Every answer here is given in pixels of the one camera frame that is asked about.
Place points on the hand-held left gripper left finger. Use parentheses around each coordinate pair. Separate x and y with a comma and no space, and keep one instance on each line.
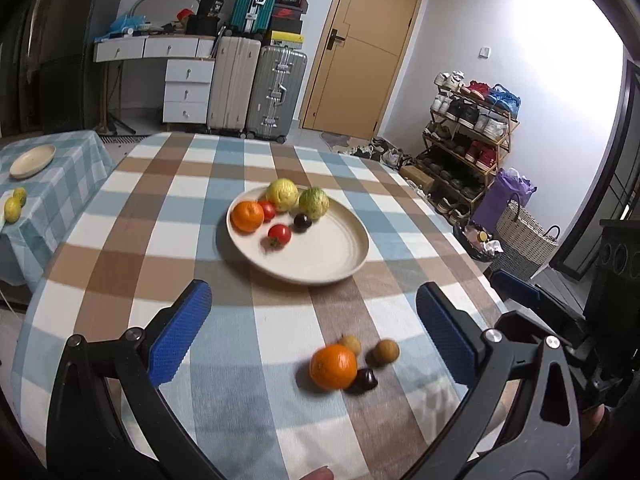
(180,330)

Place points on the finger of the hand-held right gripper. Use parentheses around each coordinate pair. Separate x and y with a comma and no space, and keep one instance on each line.
(510,285)
(522,324)

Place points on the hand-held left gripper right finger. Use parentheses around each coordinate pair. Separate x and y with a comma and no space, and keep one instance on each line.
(445,330)

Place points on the small brown round fruit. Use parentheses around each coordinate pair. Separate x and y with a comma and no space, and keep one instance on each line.
(386,352)
(351,344)

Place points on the dark purple plum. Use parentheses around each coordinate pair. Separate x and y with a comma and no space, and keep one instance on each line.
(365,381)
(302,222)

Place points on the orange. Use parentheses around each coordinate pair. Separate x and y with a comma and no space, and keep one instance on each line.
(332,367)
(247,217)

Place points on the red tomato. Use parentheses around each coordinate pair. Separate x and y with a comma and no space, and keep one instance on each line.
(279,235)
(269,210)

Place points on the large cream plate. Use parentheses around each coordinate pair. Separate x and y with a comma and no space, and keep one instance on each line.
(320,255)

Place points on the yellow citrus fruit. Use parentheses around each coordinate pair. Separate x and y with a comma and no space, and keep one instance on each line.
(282,194)

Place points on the green bumpy citrus fruit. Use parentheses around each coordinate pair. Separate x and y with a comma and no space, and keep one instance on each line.
(314,203)

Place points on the person's right hand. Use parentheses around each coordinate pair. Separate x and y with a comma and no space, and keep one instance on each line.
(594,427)

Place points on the person's left hand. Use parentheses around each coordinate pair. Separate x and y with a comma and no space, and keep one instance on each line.
(316,474)

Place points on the black basket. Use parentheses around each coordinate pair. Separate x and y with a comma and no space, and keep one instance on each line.
(467,247)

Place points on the purple bag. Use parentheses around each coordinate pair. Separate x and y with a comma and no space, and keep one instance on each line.
(497,200)

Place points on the wooden shoe rack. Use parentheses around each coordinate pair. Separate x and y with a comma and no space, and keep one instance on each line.
(502,145)

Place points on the brown cardboard box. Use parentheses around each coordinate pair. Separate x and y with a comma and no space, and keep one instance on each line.
(416,176)

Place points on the rows of assorted shoes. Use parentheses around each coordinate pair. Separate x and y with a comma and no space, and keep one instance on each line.
(467,115)

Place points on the pile of loose shoes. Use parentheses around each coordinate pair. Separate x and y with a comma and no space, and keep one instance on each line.
(385,152)

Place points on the pale blue checked tablecloth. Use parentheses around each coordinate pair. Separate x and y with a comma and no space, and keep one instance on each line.
(65,175)

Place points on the small yellow lemon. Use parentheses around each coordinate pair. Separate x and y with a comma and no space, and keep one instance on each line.
(20,195)
(12,210)

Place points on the grey door mat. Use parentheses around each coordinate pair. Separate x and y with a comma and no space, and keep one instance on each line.
(334,139)

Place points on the small cream plate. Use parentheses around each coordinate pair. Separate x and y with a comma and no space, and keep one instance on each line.
(32,161)

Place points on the white desk with drawers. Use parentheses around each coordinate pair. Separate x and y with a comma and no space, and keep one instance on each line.
(187,90)

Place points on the beige suitcase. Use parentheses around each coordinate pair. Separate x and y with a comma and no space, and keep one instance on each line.
(232,85)

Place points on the silver suitcase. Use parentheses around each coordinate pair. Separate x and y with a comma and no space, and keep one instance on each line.
(275,92)

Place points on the wooden door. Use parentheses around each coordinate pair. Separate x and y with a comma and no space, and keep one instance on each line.
(360,60)

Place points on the dark grey fridge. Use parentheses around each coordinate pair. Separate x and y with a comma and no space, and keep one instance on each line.
(82,50)

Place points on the black storage box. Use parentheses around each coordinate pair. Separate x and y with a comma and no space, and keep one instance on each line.
(202,25)

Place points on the yellow shoe box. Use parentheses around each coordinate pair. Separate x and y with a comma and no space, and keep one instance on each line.
(284,40)

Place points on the blue plastic bag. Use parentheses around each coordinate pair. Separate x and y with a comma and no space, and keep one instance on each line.
(126,24)

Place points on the black glass wardrobe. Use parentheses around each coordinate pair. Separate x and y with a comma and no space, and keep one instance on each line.
(25,60)

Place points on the red container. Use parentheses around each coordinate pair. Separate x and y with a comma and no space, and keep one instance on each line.
(186,14)

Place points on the plain black shoe box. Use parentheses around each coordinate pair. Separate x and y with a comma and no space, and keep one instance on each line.
(286,26)

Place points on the black printed bag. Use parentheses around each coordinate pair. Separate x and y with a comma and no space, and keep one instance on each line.
(210,5)

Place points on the red and black shoe box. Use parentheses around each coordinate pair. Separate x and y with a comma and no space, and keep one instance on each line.
(288,12)

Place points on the black sliding door frame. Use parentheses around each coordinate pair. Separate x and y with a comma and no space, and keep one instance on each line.
(605,160)

